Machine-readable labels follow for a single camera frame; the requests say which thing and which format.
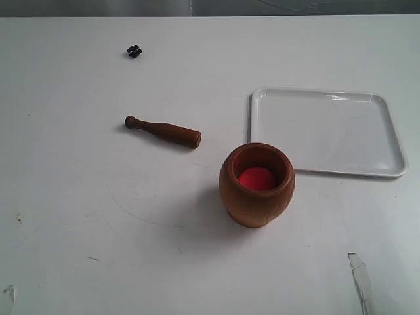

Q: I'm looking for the brown wooden pestle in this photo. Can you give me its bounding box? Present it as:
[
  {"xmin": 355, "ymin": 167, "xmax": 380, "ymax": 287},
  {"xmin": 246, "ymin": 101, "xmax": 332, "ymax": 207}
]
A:
[{"xmin": 124, "ymin": 115, "xmax": 201, "ymax": 149}]

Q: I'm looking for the red ball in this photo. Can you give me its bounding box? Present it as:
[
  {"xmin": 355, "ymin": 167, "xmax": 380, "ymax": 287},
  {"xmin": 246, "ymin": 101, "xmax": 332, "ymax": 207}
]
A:
[{"xmin": 238, "ymin": 167, "xmax": 276, "ymax": 191}]

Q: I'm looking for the wooden mortar cup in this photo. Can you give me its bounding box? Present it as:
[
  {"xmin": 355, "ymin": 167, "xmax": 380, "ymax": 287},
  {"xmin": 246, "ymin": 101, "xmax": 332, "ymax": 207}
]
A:
[{"xmin": 219, "ymin": 142, "xmax": 295, "ymax": 228}]

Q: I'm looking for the white rectangular plastic tray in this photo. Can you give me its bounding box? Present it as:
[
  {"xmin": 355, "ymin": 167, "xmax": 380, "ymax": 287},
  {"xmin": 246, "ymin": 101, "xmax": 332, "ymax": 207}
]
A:
[{"xmin": 248, "ymin": 87, "xmax": 408, "ymax": 179}]

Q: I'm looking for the small black plastic part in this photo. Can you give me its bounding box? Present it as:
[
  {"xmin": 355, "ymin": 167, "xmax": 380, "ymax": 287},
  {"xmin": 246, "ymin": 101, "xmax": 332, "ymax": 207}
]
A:
[{"xmin": 126, "ymin": 45, "xmax": 142, "ymax": 59}]

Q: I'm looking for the clear tape strip right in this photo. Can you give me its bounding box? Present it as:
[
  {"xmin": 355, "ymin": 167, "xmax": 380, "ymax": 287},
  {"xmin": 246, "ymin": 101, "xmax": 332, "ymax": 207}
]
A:
[{"xmin": 348, "ymin": 253, "xmax": 377, "ymax": 315}]

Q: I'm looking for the clear tape strip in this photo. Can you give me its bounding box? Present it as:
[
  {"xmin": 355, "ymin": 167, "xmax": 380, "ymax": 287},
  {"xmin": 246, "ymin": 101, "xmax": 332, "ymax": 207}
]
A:
[
  {"xmin": 0, "ymin": 285, "xmax": 16, "ymax": 315},
  {"xmin": 348, "ymin": 253, "xmax": 377, "ymax": 315}
]

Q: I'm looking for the clear tape strip left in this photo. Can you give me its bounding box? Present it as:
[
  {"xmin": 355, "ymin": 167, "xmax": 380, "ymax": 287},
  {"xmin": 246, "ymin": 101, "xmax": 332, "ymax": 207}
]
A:
[{"xmin": 0, "ymin": 285, "xmax": 16, "ymax": 315}]

